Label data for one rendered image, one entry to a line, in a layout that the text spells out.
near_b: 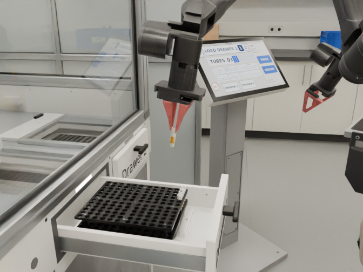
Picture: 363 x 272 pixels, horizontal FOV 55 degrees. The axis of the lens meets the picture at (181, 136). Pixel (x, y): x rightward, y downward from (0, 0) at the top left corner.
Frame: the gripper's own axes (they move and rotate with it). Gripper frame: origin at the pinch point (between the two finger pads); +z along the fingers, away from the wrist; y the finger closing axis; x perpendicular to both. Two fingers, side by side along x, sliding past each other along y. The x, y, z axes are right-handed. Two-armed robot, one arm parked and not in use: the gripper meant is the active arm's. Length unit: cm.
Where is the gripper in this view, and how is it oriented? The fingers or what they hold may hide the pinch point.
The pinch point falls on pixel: (174, 127)
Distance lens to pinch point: 77.2
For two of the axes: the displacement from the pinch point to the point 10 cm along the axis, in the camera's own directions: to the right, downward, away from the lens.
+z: -1.6, 9.2, 3.6
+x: 2.1, -3.3, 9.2
